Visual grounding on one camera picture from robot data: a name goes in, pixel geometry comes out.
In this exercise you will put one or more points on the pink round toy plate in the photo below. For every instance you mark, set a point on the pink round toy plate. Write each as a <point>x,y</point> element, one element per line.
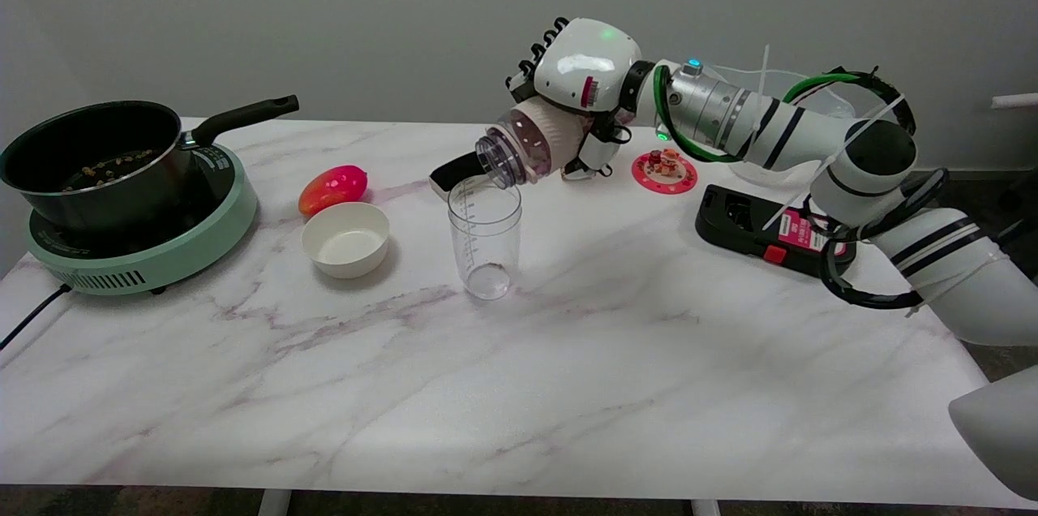
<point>665,183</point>

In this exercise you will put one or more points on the white table leg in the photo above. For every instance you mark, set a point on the white table leg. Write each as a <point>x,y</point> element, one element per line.
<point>705,508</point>
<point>274,503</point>

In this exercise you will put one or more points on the white bowl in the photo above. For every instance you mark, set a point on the white bowl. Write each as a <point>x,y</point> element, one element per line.
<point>345,244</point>

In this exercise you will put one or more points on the red orange toy mango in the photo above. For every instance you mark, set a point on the red orange toy mango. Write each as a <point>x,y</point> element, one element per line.
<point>332,187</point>

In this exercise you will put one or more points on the black device with red label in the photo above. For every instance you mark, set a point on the black device with red label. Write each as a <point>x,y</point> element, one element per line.
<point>730,220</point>

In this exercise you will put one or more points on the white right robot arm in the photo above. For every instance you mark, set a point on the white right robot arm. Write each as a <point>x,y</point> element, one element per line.
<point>859,151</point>

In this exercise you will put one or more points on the large translucent plastic jug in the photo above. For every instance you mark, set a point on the large translucent plastic jug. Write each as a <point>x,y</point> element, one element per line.
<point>758,173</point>

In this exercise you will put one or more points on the clear bottle with beige sleeve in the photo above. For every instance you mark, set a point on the clear bottle with beige sleeve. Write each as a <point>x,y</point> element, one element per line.
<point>543,139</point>

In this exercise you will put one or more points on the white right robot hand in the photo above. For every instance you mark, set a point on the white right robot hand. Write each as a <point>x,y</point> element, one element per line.
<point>580,62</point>

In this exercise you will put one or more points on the mint green induction cooker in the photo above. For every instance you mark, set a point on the mint green induction cooker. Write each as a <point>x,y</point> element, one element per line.
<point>170,252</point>

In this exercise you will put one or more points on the long white zip tie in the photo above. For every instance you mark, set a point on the long white zip tie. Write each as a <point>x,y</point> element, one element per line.
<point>843,147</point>

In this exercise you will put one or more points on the black and white sponge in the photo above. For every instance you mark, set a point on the black and white sponge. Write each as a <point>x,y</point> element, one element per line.
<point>454,173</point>

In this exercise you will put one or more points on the white wall pipe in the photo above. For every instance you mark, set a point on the white wall pipe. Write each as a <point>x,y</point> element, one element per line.
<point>1018,101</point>

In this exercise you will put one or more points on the clear tall measuring cup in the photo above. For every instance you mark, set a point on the clear tall measuring cup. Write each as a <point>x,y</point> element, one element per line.
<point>485,240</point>

